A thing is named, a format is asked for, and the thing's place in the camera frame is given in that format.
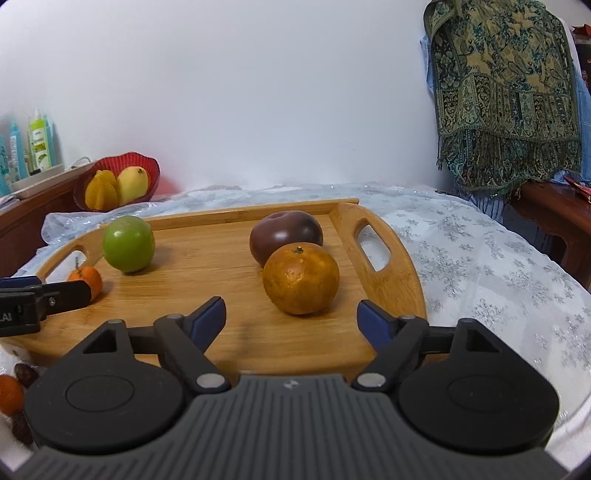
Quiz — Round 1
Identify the small mandarin with stem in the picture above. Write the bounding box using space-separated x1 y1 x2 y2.
67 262 103 302

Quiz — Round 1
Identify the green apple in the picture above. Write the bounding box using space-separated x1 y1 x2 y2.
102 216 155 274

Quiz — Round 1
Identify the large brownish orange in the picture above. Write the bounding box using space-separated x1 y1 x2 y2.
262 242 341 316

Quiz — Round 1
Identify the dark purple plum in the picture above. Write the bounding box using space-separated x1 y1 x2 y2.
249 210 324 267

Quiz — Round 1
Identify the dark jujube date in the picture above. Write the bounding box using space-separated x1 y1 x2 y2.
10 411 34 447
14 363 39 389

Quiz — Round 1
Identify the wooden side cabinet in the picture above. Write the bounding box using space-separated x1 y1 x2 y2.
0 164 92 277

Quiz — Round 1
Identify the bamboo serving tray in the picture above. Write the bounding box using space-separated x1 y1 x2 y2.
11 199 426 378

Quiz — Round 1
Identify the small mandarin far left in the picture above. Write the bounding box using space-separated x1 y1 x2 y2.
0 375 24 417

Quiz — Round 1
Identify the snowflake sheer tablecloth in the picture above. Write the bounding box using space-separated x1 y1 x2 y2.
15 185 590 469

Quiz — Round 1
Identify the white tray on cabinet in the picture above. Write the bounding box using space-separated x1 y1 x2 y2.
10 165 66 200

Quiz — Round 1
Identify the teal bottle left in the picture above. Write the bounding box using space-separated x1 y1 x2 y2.
9 121 28 182

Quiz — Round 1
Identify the yellow starfruit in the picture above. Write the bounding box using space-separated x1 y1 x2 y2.
84 170 119 212

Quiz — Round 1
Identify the yellow mango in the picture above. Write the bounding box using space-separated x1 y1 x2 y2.
117 166 149 206

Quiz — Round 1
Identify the red plastic fruit bowl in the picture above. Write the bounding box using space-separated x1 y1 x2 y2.
73 152 160 212

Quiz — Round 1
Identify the dark wooden table right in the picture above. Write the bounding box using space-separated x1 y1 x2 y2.
511 182 590 289

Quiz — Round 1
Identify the green patterned fringed shawl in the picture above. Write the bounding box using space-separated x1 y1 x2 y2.
424 1 581 195

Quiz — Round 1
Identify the blue cloth behind shawl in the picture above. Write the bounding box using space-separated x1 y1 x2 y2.
576 75 591 182

